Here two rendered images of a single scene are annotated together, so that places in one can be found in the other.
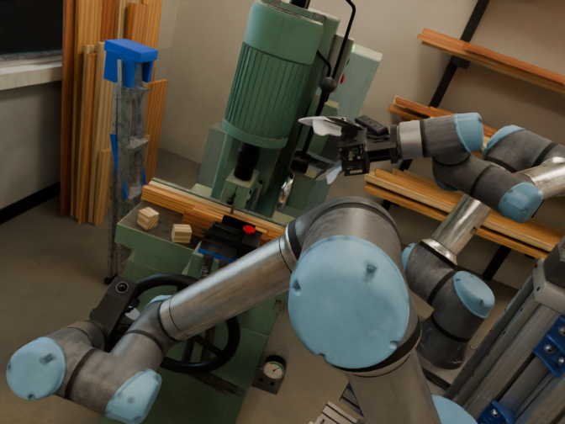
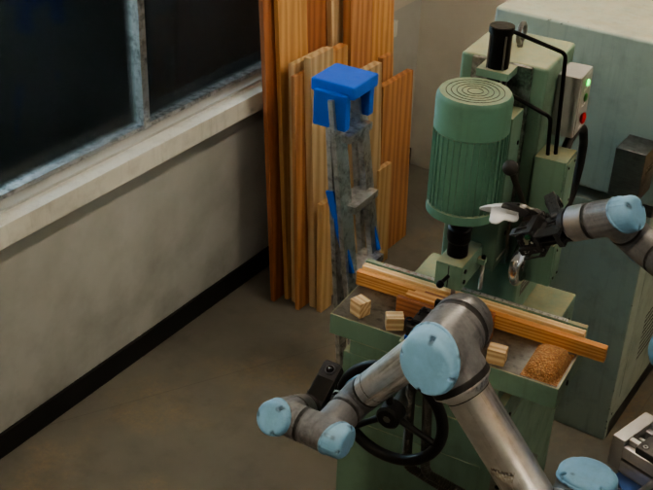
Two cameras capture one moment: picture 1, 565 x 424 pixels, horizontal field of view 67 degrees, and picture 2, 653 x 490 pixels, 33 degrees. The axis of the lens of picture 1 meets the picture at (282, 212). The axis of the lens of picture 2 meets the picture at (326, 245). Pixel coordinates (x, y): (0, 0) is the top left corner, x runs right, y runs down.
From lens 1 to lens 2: 1.58 m
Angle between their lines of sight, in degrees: 24
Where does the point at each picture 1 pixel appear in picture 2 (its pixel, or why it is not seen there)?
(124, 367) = (327, 418)
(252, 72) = (442, 157)
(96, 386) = (310, 429)
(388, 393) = (468, 415)
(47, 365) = (280, 412)
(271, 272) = not seen: hidden behind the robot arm
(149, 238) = (361, 327)
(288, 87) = (481, 166)
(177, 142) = not seen: hidden behind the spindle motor
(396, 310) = (446, 360)
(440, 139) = (596, 224)
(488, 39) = not seen: outside the picture
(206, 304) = (382, 374)
